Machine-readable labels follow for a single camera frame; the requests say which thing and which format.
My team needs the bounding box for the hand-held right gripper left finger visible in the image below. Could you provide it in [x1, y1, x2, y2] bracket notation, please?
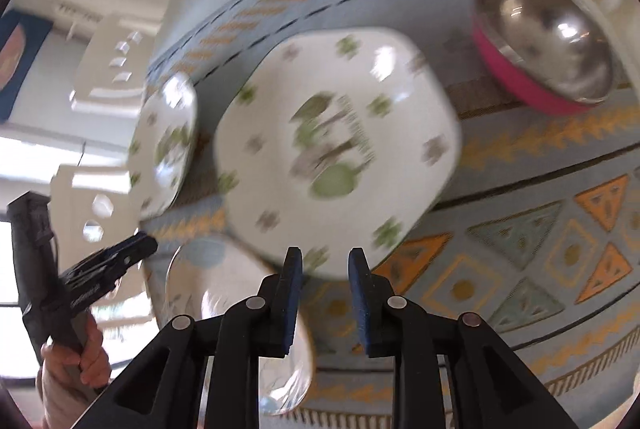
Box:
[75, 248, 304, 429]

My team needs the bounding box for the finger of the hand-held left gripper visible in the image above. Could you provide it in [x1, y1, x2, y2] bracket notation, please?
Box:
[75, 231, 159, 282]

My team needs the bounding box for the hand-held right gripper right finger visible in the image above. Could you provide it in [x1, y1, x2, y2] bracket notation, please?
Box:
[348, 247, 581, 429]

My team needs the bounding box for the large white green-print plate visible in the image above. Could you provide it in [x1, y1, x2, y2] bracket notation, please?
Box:
[214, 28, 463, 282]

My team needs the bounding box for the pink steel bowl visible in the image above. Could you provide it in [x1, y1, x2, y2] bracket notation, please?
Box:
[472, 0, 616, 116]

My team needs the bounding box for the person's left forearm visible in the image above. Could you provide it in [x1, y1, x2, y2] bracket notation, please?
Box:
[36, 359, 96, 429]

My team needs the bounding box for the person's left hand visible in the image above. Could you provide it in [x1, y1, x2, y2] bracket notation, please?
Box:
[40, 314, 112, 387]

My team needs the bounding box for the white plastic chair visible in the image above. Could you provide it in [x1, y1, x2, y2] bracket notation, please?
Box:
[50, 163, 147, 310]
[69, 12, 166, 111]

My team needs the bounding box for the small white green-print plate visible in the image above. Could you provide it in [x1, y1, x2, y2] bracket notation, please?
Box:
[127, 72, 199, 219]

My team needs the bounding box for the patterned blue table mat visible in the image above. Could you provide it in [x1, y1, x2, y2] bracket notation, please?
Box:
[142, 0, 640, 429]

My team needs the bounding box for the blue wall poster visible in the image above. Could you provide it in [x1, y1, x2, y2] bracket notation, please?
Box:
[0, 9, 54, 123]

